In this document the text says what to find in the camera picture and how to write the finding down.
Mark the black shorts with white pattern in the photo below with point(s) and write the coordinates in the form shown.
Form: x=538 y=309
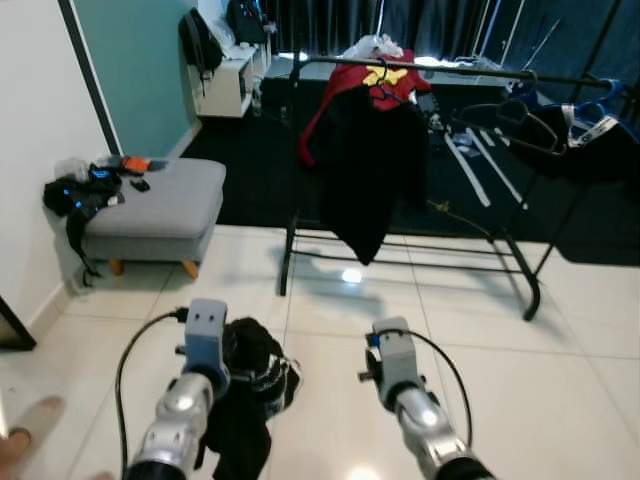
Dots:
x=250 y=400

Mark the grey clothes hanger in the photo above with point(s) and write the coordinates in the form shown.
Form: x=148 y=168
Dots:
x=520 y=112

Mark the blue plastic hanger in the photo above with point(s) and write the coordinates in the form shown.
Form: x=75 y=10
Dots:
x=600 y=95

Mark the black t-shirt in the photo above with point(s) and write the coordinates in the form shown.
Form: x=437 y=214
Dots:
x=370 y=170

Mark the white floor strip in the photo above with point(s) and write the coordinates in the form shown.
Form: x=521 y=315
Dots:
x=497 y=168
x=468 y=170

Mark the black carpet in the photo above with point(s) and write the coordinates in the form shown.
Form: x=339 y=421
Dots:
x=250 y=180

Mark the grey upholstered ottoman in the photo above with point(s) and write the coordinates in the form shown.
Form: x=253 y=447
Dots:
x=160 y=205

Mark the red shirt with yellow print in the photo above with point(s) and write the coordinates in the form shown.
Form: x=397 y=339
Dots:
x=400 y=90

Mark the small black key fob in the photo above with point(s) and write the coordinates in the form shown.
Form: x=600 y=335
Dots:
x=140 y=185

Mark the white shelf unit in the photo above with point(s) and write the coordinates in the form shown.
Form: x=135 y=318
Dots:
x=230 y=95

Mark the black garment with white band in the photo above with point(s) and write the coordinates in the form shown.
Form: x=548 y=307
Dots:
x=600 y=160

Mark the orange black package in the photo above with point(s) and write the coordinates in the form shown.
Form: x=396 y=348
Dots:
x=135 y=163

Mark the black metal clothes rack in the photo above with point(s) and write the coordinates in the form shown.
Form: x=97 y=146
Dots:
x=470 y=70

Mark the white plastic bag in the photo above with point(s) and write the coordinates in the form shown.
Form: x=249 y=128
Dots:
x=375 y=47

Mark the black sling bag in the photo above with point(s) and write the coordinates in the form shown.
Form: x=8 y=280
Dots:
x=80 y=195

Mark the black curtain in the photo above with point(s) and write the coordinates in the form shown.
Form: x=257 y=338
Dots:
x=320 y=25

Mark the black backpack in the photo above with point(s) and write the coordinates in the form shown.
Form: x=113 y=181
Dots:
x=200 y=45

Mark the small black bag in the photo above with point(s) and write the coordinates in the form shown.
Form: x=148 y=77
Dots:
x=245 y=20

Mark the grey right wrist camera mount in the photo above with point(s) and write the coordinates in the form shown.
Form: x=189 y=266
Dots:
x=395 y=350

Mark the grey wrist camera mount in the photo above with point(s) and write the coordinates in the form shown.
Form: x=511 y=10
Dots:
x=395 y=350
x=207 y=330

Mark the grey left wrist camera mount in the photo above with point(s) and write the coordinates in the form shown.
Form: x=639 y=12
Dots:
x=207 y=330

